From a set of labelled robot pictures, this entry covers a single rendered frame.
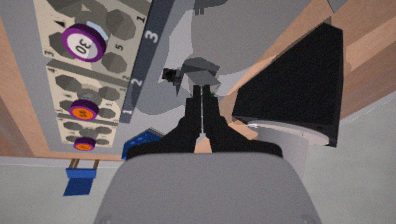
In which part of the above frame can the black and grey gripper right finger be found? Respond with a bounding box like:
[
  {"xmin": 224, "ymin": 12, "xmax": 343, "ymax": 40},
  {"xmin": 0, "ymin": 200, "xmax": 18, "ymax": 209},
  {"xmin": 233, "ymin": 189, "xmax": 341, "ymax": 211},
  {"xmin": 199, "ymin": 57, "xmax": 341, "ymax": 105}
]
[{"xmin": 202, "ymin": 85, "xmax": 283, "ymax": 158}]

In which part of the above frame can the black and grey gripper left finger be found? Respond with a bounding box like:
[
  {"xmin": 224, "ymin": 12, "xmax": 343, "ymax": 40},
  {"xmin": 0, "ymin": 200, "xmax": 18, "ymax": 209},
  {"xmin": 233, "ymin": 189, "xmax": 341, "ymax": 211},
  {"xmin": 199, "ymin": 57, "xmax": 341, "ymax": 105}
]
[{"xmin": 126, "ymin": 85, "xmax": 202, "ymax": 160}]

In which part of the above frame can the blue tube rack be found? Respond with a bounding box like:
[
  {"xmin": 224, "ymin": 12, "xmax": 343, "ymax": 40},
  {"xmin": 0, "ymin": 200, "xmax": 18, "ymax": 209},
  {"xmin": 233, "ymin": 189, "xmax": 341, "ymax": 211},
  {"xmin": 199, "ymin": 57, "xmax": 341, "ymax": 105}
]
[{"xmin": 121, "ymin": 131, "xmax": 161, "ymax": 160}]

